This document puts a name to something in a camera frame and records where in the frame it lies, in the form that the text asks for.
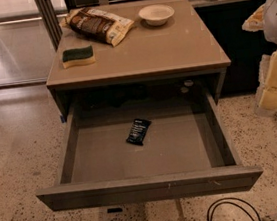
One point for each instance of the dark blue rxbar wrapper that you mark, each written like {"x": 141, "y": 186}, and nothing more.
{"x": 138, "y": 131}

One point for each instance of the grey cabinet with counter top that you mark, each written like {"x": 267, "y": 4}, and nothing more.
{"x": 182, "y": 47}

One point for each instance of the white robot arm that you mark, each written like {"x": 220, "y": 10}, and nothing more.
{"x": 265, "y": 19}

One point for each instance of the brown and white snack bag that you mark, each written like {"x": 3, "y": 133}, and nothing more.
{"x": 98, "y": 24}

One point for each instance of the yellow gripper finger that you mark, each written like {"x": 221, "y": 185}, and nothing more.
{"x": 255, "y": 21}

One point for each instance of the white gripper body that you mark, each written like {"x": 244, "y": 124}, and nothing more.
{"x": 276, "y": 18}

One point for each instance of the open grey top drawer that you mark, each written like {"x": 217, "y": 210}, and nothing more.
{"x": 186, "y": 152}

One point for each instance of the white ceramic bowl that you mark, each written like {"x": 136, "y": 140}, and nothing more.
{"x": 156, "y": 15}

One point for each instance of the green and yellow sponge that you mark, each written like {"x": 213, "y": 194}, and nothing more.
{"x": 79, "y": 56}

